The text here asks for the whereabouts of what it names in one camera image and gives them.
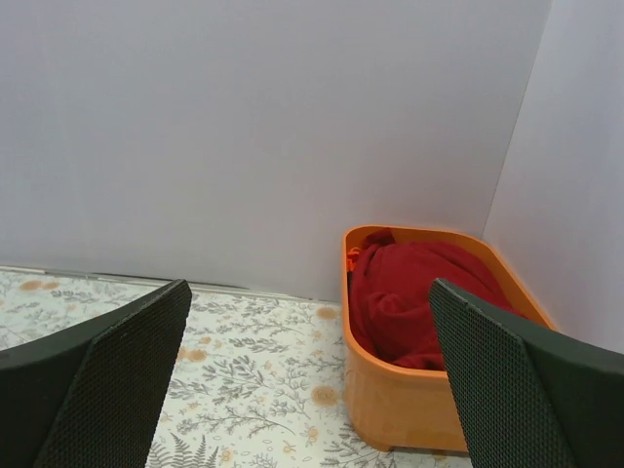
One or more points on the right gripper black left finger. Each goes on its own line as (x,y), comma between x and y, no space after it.
(91,395)

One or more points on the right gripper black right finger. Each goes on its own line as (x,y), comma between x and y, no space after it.
(527,396)

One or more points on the dark red t-shirt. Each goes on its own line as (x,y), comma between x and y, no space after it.
(389,287)

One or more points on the orange plastic basket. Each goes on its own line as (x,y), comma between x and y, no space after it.
(393,407)

